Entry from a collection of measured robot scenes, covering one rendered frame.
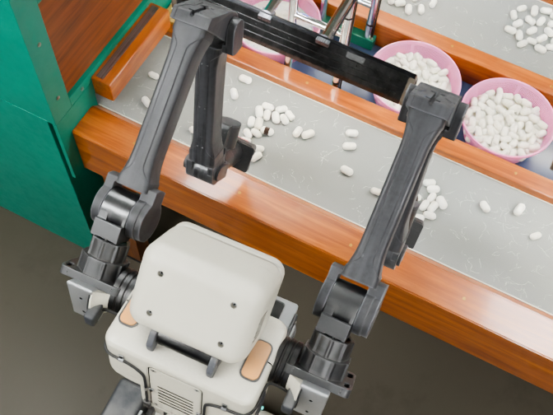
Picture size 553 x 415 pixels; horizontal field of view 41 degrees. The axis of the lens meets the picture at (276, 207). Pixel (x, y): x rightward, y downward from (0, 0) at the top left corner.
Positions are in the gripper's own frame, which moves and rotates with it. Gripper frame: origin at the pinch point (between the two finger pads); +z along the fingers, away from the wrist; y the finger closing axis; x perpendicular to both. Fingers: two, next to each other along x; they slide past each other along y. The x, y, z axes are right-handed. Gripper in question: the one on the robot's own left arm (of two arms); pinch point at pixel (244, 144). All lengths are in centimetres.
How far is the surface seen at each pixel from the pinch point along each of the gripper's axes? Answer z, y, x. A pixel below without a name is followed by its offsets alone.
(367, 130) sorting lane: 28.2, -23.9, -8.5
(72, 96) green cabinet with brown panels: -7.5, 45.0, 5.5
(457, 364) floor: 60, -79, 61
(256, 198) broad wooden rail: 0.3, -7.6, 12.0
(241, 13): -1.2, 11.2, -29.8
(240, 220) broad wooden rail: -0.9, -6.0, 19.1
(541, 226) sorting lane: 24, -76, -5
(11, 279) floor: 26, 69, 91
